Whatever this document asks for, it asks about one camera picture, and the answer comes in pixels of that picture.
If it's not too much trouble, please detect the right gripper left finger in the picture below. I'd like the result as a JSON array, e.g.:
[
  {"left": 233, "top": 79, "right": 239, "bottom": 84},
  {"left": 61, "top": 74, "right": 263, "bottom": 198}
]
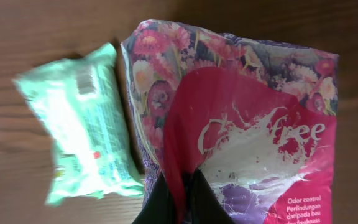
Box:
[{"left": 132, "top": 174, "right": 177, "bottom": 224}]

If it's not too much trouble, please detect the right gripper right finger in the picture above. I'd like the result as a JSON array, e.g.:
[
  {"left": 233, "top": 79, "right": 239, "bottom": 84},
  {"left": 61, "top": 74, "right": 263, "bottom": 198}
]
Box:
[{"left": 186, "top": 169, "right": 234, "bottom": 224}]

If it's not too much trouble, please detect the red purple pad pack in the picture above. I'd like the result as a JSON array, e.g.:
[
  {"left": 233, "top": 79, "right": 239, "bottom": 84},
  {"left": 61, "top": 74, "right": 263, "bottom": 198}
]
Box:
[{"left": 121, "top": 19, "right": 339, "bottom": 224}]

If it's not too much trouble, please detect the mint green wipes pack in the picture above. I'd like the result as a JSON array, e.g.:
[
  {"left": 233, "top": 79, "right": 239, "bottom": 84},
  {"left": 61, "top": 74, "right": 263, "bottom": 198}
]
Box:
[{"left": 14, "top": 43, "right": 144, "bottom": 206}]

